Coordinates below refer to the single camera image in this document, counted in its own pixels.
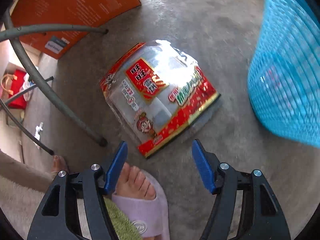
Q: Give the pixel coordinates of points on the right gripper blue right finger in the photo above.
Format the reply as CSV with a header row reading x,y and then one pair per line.
x,y
203,166

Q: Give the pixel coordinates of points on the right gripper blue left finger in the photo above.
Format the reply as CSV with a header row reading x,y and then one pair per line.
x,y
113,167

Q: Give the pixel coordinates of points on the red rice cracker snack bag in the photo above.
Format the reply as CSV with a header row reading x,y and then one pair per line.
x,y
157,92

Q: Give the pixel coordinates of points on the bare foot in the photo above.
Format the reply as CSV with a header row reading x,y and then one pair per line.
x,y
133,183

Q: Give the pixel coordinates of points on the pink slipper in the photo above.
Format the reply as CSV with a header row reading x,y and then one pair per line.
x,y
149,217

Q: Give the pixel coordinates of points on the blue plastic mesh basket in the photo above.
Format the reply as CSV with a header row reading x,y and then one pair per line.
x,y
283,77

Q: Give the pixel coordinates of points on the red shopping bag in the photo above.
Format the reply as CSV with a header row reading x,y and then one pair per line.
x,y
11,85

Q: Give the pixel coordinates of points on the orange cardboard box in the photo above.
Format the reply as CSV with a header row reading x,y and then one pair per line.
x,y
92,13

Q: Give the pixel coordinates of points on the grey metal table leg frame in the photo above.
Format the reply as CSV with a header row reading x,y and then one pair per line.
x,y
13,33

